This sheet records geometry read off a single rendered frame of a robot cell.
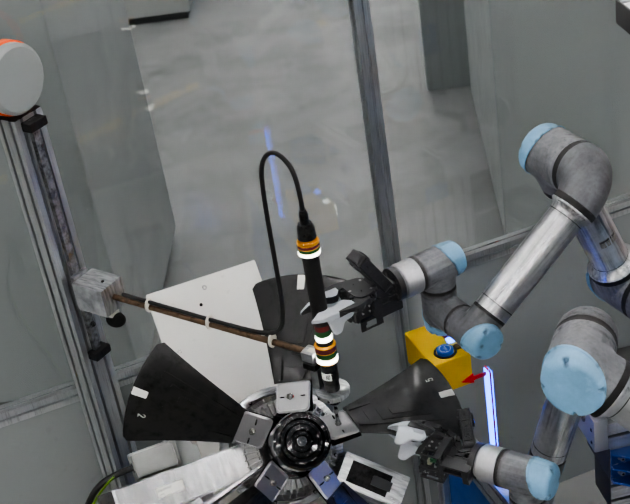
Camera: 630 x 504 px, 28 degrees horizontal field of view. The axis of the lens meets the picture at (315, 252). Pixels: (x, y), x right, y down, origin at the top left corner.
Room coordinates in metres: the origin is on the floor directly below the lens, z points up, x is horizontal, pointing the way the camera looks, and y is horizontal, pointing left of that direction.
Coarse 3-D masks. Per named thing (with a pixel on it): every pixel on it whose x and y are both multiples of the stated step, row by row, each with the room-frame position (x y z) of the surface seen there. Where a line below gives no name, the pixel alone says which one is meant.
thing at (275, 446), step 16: (272, 416) 2.07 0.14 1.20; (288, 416) 1.99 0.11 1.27; (304, 416) 1.99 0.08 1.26; (288, 432) 1.97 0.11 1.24; (304, 432) 1.98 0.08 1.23; (320, 432) 1.98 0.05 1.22; (272, 448) 1.95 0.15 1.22; (288, 448) 1.95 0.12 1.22; (304, 448) 1.95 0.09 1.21; (320, 448) 1.96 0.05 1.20; (288, 464) 1.92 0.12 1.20; (304, 464) 1.93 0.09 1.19; (320, 464) 1.93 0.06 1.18
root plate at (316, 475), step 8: (312, 472) 1.95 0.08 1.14; (320, 472) 1.97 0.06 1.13; (328, 472) 1.98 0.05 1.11; (312, 480) 1.93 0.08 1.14; (320, 480) 1.95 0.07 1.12; (336, 480) 1.98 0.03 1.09; (320, 488) 1.92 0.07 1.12; (328, 488) 1.94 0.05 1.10; (336, 488) 1.95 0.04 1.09; (328, 496) 1.91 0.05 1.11
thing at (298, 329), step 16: (256, 288) 2.27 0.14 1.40; (272, 288) 2.25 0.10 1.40; (288, 288) 2.24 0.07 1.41; (304, 288) 2.22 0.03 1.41; (272, 304) 2.23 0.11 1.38; (288, 304) 2.21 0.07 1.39; (304, 304) 2.19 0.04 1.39; (272, 320) 2.21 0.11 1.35; (288, 320) 2.18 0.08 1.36; (304, 320) 2.16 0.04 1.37; (288, 336) 2.16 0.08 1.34; (304, 336) 2.14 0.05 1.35; (272, 352) 2.16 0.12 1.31; (288, 352) 2.13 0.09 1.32; (272, 368) 2.14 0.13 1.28; (288, 368) 2.11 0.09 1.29
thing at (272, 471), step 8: (272, 464) 1.95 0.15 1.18; (264, 472) 1.94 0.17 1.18; (272, 472) 1.95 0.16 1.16; (280, 472) 1.97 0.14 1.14; (264, 480) 1.93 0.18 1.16; (280, 480) 1.97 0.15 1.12; (264, 488) 1.93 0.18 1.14; (272, 488) 1.95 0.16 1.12; (280, 488) 1.96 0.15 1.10; (272, 496) 1.95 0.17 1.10
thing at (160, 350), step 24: (168, 360) 2.06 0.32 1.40; (144, 384) 2.05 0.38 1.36; (168, 384) 2.04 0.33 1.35; (192, 384) 2.04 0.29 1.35; (144, 408) 2.04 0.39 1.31; (168, 408) 2.03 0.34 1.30; (192, 408) 2.02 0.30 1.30; (216, 408) 2.02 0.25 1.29; (240, 408) 2.01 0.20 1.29; (144, 432) 2.03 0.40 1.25; (168, 432) 2.03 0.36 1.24; (192, 432) 2.03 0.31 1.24; (216, 432) 2.02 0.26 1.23
